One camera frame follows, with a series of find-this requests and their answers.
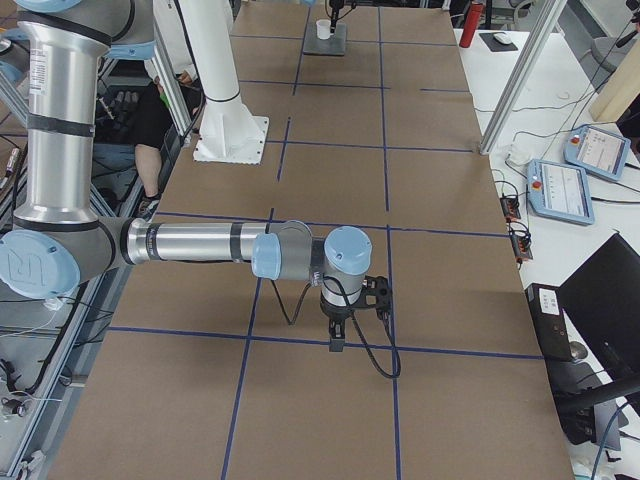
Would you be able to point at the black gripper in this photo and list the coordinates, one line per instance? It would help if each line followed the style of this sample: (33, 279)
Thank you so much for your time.
(334, 10)
(337, 313)

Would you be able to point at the white plastic cup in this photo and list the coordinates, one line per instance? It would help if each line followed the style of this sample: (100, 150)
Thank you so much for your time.
(323, 29)

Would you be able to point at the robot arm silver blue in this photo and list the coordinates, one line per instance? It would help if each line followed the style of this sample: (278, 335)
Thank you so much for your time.
(58, 242)

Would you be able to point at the silver closed laptop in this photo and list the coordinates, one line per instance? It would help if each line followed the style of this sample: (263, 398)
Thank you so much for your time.
(335, 45)

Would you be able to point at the red cylinder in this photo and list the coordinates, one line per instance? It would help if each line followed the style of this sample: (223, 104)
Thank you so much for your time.
(472, 21)

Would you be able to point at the black mouse pad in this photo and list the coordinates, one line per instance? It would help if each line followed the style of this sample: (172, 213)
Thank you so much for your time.
(494, 46)

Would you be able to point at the white computer mouse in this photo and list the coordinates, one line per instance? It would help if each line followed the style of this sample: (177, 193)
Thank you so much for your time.
(502, 37)

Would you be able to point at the near orange black adapter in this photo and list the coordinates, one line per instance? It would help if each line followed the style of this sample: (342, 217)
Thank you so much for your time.
(520, 237)

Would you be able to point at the orange black adapter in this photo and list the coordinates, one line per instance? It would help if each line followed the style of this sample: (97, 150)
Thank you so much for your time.
(510, 202)
(520, 237)

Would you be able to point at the far orange black adapter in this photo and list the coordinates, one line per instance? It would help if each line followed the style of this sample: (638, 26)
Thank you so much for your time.
(510, 202)

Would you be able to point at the black computer box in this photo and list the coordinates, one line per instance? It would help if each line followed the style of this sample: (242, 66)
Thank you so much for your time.
(568, 372)

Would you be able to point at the near blue teach pendant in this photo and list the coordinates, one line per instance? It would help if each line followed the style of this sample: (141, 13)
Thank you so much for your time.
(559, 191)

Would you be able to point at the blue teach pendant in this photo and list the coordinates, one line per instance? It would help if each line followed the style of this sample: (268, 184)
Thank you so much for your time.
(559, 191)
(599, 152)

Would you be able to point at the black monitor with stand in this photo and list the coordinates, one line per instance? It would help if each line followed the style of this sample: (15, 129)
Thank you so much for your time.
(601, 299)

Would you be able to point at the far blue teach pendant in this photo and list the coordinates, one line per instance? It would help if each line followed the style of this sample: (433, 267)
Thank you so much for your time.
(599, 152)

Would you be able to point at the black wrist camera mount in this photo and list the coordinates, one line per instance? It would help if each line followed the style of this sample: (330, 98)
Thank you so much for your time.
(376, 294)

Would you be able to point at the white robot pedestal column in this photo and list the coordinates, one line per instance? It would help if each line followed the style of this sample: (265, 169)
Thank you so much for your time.
(228, 131)

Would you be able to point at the aluminium frame post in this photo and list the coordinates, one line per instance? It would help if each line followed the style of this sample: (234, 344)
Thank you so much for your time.
(527, 59)

